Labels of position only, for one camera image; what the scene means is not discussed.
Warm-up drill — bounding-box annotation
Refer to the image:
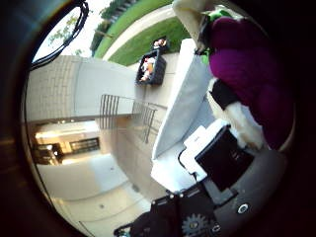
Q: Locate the white fabric container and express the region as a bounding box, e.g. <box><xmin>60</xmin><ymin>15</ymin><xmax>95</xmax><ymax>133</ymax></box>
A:
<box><xmin>151</xmin><ymin>39</ymin><xmax>218</xmax><ymax>161</ymax></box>

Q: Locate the purple plush grapes toy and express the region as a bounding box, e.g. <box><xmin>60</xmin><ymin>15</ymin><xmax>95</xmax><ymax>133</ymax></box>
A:
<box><xmin>200</xmin><ymin>9</ymin><xmax>295</xmax><ymax>151</ymax></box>

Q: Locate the small black toy crate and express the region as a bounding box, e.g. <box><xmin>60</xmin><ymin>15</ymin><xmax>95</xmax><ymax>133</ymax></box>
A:
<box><xmin>151</xmin><ymin>36</ymin><xmax>171</xmax><ymax>53</ymax></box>

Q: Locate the large black toy crate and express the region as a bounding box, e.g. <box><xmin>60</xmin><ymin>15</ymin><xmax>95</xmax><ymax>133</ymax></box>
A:
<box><xmin>135</xmin><ymin>48</ymin><xmax>167</xmax><ymax>87</ymax></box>

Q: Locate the black cable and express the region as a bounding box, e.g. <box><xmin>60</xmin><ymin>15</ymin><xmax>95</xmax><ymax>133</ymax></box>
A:
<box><xmin>31</xmin><ymin>0</ymin><xmax>91</xmax><ymax>70</ymax></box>

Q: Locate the metal railing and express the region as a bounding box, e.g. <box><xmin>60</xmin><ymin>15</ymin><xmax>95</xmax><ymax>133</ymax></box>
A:
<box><xmin>98</xmin><ymin>93</ymin><xmax>167</xmax><ymax>144</ymax></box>

